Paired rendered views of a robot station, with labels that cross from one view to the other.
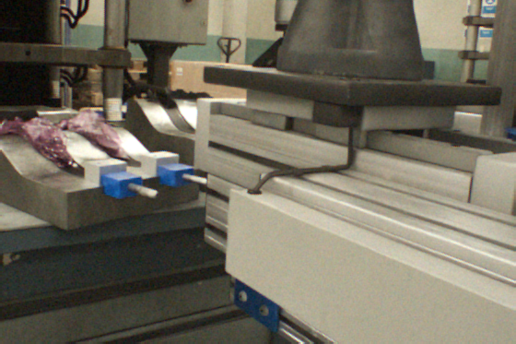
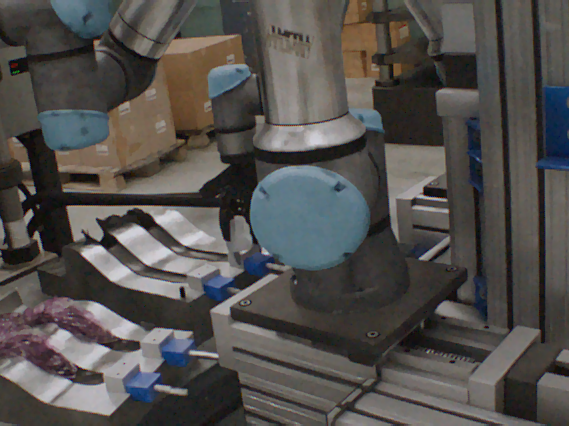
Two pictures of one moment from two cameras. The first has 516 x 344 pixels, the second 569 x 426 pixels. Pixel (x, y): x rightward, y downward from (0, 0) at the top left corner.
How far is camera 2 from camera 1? 54 cm
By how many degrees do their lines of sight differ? 15
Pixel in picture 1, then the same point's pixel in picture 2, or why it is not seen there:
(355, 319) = not seen: outside the picture
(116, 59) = (9, 178)
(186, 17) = not seen: hidden behind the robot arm
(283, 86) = (319, 337)
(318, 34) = (331, 283)
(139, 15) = (11, 107)
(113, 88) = (13, 210)
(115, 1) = not seen: outside the picture
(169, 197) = (177, 373)
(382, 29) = (378, 268)
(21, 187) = (49, 413)
